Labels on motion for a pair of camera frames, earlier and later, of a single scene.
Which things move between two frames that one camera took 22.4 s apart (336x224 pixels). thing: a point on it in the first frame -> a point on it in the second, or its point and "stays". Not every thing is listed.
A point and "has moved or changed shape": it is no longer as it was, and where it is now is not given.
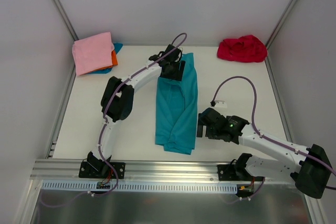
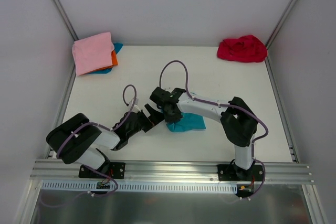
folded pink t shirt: (93, 53) stays
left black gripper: (175, 71) -> (146, 121)
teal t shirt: (176, 109) has moved or changed shape
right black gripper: (203, 128) -> (169, 111)
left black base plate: (102, 170) stays
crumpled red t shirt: (247, 49) stays
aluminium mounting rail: (203, 171) stays
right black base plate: (228, 172) stays
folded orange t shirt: (114, 61) stays
